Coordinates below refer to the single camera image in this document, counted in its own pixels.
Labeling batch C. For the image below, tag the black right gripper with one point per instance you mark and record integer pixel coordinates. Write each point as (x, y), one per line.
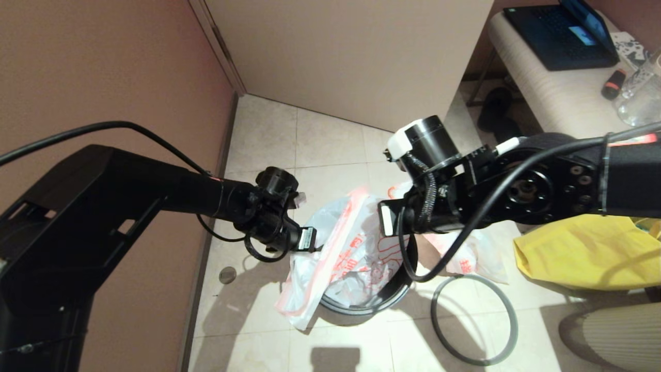
(418, 214)

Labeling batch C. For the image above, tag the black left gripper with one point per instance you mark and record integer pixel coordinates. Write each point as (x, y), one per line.
(284, 232)

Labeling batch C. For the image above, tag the white red-printed plastic bag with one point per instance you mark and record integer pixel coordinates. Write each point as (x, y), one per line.
(330, 258)

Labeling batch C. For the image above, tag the spare white plastic bag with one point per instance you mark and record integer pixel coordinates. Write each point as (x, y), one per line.
(475, 253)

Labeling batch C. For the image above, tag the black round trash bin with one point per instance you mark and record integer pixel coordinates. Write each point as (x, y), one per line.
(392, 294)

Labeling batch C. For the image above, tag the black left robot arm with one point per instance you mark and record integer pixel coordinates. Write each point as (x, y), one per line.
(103, 217)

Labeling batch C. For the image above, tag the beige door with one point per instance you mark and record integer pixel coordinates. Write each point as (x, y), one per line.
(351, 62)

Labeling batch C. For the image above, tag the cream striped bench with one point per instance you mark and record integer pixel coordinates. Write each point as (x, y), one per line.
(557, 98)

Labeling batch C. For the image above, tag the dark blue laptop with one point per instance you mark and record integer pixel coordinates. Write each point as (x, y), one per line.
(557, 36)

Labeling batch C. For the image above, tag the black orange handheld device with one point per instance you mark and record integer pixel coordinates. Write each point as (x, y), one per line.
(613, 85)

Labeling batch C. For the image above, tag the beige striped stool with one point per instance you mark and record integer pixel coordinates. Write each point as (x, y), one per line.
(619, 341)

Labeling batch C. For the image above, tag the clear glass cup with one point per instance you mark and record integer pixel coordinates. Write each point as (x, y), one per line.
(639, 109)

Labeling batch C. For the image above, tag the clear ribbed glass bottle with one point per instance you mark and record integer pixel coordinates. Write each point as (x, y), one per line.
(640, 75)

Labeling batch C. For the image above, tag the white black patterned card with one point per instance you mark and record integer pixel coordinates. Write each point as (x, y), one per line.
(629, 50)

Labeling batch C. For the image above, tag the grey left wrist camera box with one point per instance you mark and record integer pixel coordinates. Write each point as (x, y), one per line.
(298, 199)

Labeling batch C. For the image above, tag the beige door frame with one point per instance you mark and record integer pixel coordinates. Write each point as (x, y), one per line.
(217, 41)

